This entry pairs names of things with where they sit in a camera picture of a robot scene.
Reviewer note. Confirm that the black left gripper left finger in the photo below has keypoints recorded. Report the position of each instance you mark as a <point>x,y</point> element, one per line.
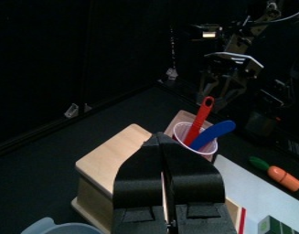
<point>140,182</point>

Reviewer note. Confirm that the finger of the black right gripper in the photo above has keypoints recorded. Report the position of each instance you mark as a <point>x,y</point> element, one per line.
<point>235,91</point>
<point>208,88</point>

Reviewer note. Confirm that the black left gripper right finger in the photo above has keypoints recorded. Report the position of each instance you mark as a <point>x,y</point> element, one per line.
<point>197,189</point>

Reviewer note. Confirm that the green toy sushi roll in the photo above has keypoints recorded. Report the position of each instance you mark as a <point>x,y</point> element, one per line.
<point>280,226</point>

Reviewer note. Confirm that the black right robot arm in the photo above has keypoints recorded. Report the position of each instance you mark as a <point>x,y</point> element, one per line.
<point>261,21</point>

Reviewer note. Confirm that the red toy knife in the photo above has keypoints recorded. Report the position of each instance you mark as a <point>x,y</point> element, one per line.
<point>201,120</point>

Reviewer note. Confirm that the blue toy knife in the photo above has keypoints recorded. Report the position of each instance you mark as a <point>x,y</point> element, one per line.
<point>214,132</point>

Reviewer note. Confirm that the white cutting board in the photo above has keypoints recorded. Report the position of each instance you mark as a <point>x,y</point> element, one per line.
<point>265,195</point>

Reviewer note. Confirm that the wooden box with red front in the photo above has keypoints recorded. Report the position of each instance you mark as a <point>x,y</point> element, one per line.
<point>112,155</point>

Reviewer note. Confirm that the red plastic cup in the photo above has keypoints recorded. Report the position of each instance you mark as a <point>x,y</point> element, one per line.
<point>205,151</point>

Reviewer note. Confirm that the orange toy carrot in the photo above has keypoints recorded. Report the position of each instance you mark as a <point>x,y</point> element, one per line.
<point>284,178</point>

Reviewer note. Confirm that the pale bowl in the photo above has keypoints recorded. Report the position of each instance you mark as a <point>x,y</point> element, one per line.
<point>62,228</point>

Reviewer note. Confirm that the white frame corner bracket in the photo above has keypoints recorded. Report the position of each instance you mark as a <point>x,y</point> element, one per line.
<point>172,73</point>
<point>73,110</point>

